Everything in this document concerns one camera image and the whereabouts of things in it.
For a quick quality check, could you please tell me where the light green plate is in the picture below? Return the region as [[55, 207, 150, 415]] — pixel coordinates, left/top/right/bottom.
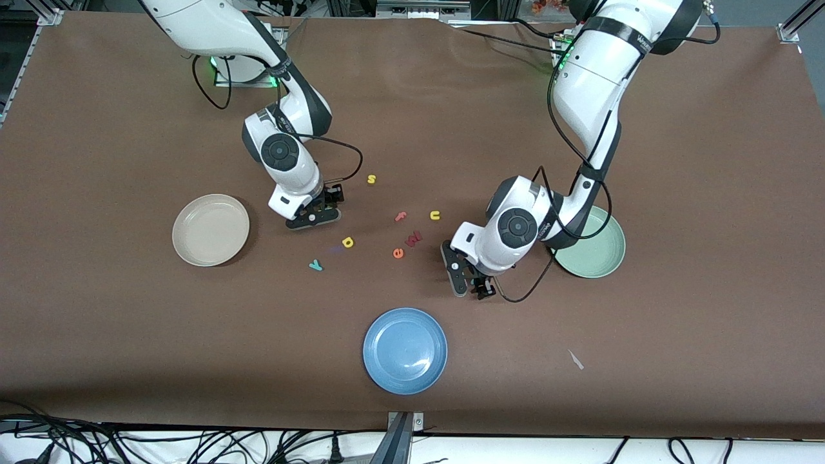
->
[[551, 205, 626, 279]]

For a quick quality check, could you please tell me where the black cable on table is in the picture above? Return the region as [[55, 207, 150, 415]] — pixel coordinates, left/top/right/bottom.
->
[[509, 18, 558, 39], [459, 28, 559, 52]]

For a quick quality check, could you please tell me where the grey metal box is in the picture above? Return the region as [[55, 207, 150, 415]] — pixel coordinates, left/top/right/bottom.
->
[[376, 0, 472, 21]]

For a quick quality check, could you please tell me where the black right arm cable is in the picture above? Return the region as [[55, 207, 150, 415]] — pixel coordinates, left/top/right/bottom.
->
[[191, 54, 364, 186]]

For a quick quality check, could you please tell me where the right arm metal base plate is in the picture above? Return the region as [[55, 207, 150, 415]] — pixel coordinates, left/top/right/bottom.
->
[[214, 55, 279, 88]]

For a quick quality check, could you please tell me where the aluminium frame corner bracket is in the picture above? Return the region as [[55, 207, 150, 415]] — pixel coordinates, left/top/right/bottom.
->
[[776, 0, 825, 43]]

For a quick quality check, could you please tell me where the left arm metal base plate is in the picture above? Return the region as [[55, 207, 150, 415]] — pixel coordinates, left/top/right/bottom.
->
[[550, 32, 576, 73]]

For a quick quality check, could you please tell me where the metal table edge bracket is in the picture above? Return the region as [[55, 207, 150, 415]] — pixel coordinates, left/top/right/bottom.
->
[[369, 411, 426, 464]]

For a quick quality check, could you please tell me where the aluminium frame profile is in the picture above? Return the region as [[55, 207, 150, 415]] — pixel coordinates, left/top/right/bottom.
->
[[0, 9, 65, 127]]

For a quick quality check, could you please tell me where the beige brown plate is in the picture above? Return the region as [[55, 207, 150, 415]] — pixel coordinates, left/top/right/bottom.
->
[[172, 194, 251, 267]]

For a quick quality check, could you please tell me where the blue plate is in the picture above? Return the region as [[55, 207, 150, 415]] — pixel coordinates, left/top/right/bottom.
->
[[363, 307, 449, 395]]

